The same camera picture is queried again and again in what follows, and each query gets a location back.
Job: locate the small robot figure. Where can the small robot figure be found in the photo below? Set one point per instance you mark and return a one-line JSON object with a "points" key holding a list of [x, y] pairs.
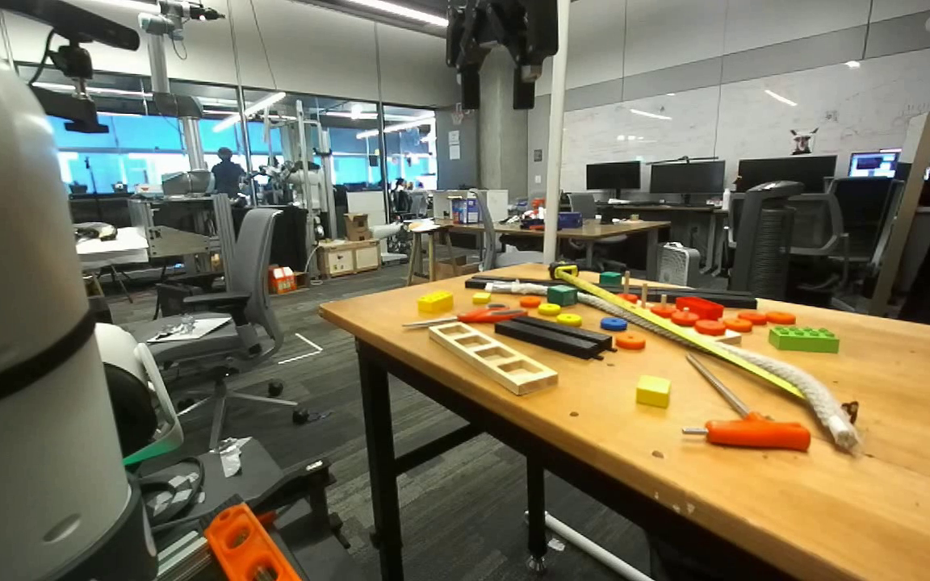
{"points": [[801, 141]]}

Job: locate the white storage boxes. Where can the white storage boxes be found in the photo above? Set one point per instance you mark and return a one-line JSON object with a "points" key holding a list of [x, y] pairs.
{"points": [[349, 257]]}

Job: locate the black rectangular tray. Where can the black rectangular tray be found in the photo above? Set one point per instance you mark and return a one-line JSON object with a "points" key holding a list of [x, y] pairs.
{"points": [[548, 337]]}

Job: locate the yellow toy brick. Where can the yellow toy brick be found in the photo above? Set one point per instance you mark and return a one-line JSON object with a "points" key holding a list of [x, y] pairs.
{"points": [[434, 303]]}

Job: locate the black mesh office chair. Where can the black mesh office chair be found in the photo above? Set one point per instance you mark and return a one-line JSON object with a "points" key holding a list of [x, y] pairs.
{"points": [[863, 228]]}

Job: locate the person in dark shirt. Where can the person in dark shirt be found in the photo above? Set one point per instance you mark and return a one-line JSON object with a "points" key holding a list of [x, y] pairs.
{"points": [[226, 177]]}

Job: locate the wooden compartment tray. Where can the wooden compartment tray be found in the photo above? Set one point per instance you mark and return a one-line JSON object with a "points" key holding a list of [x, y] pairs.
{"points": [[484, 363]]}

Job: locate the white office table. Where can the white office table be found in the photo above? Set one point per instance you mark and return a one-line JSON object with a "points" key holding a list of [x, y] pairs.
{"points": [[109, 248]]}

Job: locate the small yellow wooden block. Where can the small yellow wooden block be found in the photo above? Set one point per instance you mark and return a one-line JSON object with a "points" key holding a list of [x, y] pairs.
{"points": [[481, 300], [653, 392]]}

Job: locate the yellow wooden disc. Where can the yellow wooden disc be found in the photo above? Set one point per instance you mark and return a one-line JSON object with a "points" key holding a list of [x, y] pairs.
{"points": [[548, 307], [568, 322]]}

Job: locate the orange peg disc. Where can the orange peg disc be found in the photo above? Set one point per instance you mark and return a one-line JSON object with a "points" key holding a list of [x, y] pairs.
{"points": [[741, 324], [685, 317], [661, 311], [779, 317], [712, 329]]}

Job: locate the tall grey office chair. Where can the tall grey office chair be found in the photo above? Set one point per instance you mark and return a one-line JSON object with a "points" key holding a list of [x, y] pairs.
{"points": [[761, 236]]}

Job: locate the grey swivel office chair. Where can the grey swivel office chair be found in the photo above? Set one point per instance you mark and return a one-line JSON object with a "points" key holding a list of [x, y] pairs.
{"points": [[256, 268]]}

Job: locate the black computer monitor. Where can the black computer monitor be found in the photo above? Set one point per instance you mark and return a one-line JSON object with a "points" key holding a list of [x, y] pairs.
{"points": [[615, 177], [685, 179], [786, 172]]}

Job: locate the black hanging equipment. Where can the black hanging equipment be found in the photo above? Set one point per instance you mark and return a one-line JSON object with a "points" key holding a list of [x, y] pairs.
{"points": [[500, 36]]}

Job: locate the blue wooden disc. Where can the blue wooden disc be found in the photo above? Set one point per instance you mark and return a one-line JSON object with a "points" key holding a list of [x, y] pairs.
{"points": [[615, 324]]}

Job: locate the orange plastic clamp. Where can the orange plastic clamp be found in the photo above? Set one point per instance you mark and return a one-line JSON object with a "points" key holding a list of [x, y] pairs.
{"points": [[240, 544]]}

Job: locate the monitor with blue screen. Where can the monitor with blue screen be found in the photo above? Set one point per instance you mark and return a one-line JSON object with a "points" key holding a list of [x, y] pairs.
{"points": [[872, 163]]}

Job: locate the red toy brick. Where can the red toy brick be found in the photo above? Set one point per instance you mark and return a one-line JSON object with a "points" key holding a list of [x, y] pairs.
{"points": [[699, 307]]}

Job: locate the white vertical pole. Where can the white vertical pole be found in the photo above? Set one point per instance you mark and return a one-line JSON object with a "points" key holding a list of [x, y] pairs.
{"points": [[557, 130]]}

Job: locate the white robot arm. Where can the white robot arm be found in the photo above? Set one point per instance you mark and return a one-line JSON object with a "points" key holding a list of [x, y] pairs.
{"points": [[15, 324]]}

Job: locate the orange wooden disc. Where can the orange wooden disc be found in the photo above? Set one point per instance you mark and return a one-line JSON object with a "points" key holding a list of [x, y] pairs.
{"points": [[630, 343], [530, 303]]}

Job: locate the black camera on mount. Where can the black camera on mount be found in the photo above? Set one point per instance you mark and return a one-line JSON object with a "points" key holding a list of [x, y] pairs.
{"points": [[65, 65]]}

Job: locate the numbered wooden peg board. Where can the numbered wooden peg board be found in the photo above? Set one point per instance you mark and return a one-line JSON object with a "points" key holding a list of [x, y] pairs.
{"points": [[730, 337]]}

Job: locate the leaning wooden plank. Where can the leaning wooden plank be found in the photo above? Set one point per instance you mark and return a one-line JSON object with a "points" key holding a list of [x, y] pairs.
{"points": [[906, 212]]}

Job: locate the wooden office desk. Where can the wooden office desk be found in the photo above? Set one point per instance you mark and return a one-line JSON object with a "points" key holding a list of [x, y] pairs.
{"points": [[595, 230]]}

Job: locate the green toy brick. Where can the green toy brick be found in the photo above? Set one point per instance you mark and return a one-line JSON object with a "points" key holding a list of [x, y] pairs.
{"points": [[805, 342]]}

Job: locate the green wooden block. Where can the green wooden block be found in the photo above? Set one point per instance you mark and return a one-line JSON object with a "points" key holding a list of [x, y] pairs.
{"points": [[612, 279], [562, 295]]}

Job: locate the silver metal canister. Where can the silver metal canister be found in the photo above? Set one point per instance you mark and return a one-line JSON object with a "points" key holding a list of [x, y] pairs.
{"points": [[678, 262]]}

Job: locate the yellow tape measure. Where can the yellow tape measure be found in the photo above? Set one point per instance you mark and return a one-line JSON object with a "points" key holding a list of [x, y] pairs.
{"points": [[678, 333]]}

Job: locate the black metal table frame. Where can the black metal table frame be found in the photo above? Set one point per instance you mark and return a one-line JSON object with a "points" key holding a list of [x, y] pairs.
{"points": [[377, 464]]}

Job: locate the white floor pipe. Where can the white floor pipe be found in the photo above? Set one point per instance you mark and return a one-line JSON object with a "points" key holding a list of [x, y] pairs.
{"points": [[595, 544]]}

